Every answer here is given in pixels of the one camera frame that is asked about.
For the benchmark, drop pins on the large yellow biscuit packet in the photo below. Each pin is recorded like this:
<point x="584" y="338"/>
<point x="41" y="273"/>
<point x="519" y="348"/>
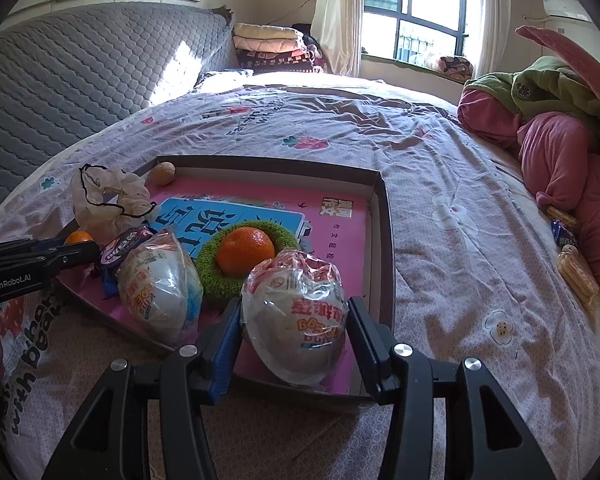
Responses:
<point x="577" y="277"/>

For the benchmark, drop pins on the blue toy egg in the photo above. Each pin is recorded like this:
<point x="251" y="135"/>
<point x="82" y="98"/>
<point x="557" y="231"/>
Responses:
<point x="155" y="290"/>

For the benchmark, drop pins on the grey quilted headboard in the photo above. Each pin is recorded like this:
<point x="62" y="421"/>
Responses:
<point x="80" y="70"/>

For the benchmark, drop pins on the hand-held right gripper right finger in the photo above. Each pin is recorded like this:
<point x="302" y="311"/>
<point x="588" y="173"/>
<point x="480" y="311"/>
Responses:
<point x="365" y="345"/>

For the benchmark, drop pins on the orange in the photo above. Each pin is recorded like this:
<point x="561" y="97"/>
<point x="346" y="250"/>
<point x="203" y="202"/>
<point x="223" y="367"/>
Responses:
<point x="245" y="252"/>
<point x="79" y="237"/>

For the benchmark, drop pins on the green blanket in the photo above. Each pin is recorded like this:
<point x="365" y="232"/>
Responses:
<point x="545" y="85"/>

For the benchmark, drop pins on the pink blanket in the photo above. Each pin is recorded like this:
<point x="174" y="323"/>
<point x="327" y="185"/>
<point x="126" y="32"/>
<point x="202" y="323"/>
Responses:
<point x="560" y="160"/>

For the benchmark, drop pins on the small yellow biscuit packet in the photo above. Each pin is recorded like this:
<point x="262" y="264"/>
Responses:
<point x="562" y="216"/>

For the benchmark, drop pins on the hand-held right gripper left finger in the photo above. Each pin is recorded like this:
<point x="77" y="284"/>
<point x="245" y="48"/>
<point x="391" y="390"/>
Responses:
<point x="225" y="355"/>

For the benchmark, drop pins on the white air conditioner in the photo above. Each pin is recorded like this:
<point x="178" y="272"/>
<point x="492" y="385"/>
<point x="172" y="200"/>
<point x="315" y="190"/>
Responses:
<point x="562" y="7"/>

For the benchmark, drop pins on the dark blue snack packet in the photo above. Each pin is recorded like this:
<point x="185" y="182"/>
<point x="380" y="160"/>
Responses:
<point x="117" y="252"/>

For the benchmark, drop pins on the stack of folded blankets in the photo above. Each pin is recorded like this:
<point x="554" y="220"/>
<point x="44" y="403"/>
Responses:
<point x="265" y="37"/>

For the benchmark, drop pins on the cream curtain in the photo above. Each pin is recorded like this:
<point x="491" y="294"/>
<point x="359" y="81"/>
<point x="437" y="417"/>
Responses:
<point x="337" y="15"/>
<point x="490" y="20"/>

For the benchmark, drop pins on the pink book with blue label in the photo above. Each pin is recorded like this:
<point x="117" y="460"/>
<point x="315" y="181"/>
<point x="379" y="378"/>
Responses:
<point x="330" y="240"/>

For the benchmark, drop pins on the red toy egg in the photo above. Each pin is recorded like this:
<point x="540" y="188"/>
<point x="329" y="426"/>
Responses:
<point x="295" y="330"/>

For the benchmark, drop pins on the small beige ball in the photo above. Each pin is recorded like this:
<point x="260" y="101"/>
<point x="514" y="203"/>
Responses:
<point x="164" y="173"/>

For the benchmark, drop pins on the small blue snack packet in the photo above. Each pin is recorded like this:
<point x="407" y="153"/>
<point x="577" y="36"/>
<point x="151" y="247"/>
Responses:
<point x="562" y="234"/>

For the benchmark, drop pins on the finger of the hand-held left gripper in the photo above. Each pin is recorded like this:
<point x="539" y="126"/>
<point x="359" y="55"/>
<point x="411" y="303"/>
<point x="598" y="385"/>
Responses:
<point x="80" y="255"/>
<point x="30" y="247"/>

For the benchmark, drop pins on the patterned cushion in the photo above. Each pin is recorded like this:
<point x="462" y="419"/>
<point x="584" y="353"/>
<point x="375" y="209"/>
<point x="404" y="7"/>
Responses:
<point x="452" y="65"/>

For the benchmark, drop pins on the dark cardboard box tray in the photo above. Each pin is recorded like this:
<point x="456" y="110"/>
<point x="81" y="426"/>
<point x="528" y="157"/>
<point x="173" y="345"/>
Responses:
<point x="386" y="270"/>

